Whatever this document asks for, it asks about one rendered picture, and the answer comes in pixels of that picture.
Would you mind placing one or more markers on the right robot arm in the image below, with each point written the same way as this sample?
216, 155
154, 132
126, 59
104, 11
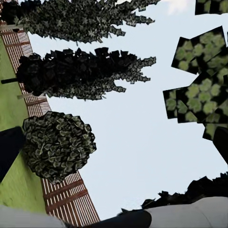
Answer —
209, 212

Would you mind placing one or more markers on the bush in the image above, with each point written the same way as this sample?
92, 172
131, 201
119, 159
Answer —
57, 145

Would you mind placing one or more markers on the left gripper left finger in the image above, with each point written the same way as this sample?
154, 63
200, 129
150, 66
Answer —
11, 142

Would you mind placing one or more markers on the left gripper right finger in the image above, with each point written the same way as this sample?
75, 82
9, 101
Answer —
220, 141

